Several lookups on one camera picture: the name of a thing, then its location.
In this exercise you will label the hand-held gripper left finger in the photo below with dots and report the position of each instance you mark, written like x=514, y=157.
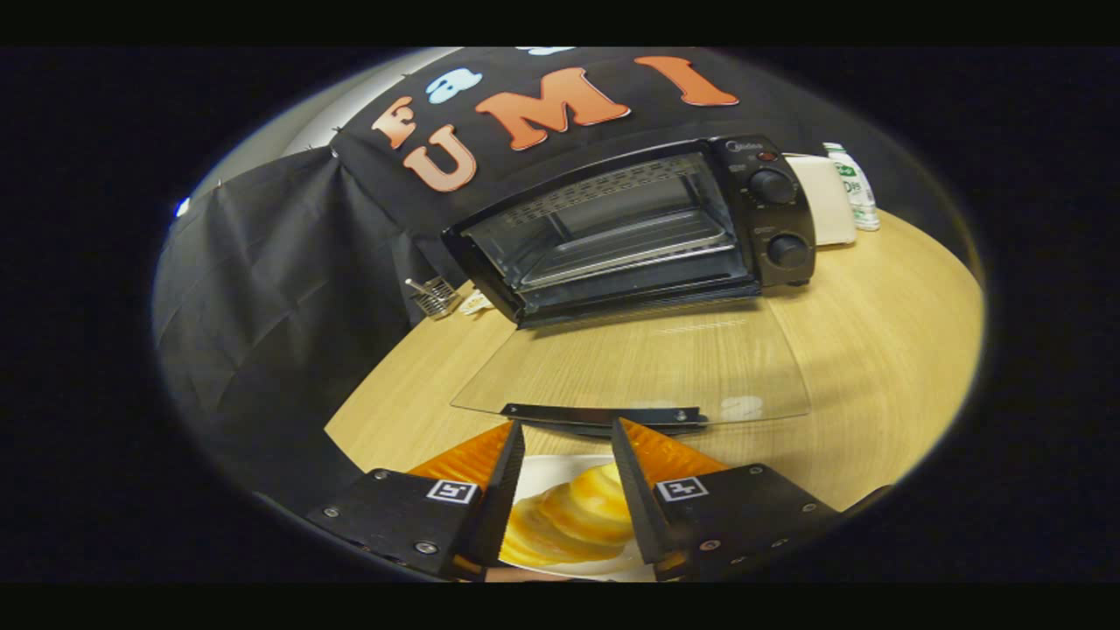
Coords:
x=497, y=507

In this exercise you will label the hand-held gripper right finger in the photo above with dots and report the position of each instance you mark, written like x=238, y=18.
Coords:
x=640, y=507

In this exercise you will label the yellow croissant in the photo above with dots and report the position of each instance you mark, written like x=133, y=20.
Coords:
x=569, y=521

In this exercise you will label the black toaster oven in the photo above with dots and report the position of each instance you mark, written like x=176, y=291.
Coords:
x=774, y=223

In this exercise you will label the white plate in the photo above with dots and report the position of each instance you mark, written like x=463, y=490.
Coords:
x=547, y=472

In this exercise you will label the small white packet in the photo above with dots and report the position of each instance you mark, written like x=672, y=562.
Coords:
x=475, y=304

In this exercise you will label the black backdrop cloth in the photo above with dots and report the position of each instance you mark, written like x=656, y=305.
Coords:
x=262, y=306

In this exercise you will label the white countertop appliance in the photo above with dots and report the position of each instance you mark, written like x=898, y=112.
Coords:
x=827, y=201

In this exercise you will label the green label plastic bottle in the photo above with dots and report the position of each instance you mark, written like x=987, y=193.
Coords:
x=853, y=188

